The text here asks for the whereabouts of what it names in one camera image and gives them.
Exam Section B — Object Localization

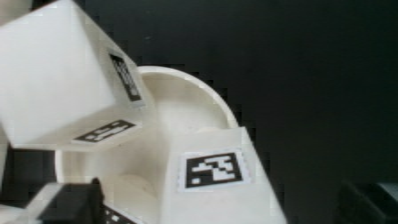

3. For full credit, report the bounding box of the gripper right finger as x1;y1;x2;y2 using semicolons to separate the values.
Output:
334;182;398;224

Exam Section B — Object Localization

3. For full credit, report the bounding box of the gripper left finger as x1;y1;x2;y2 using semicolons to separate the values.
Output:
11;178;108;224

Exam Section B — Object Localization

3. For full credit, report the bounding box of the white stool leg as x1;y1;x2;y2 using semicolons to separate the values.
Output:
0;0;32;26
160;127;288;224
0;0;153;152

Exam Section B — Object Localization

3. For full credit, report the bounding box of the white round stool seat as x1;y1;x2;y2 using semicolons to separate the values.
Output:
55;66;238;224

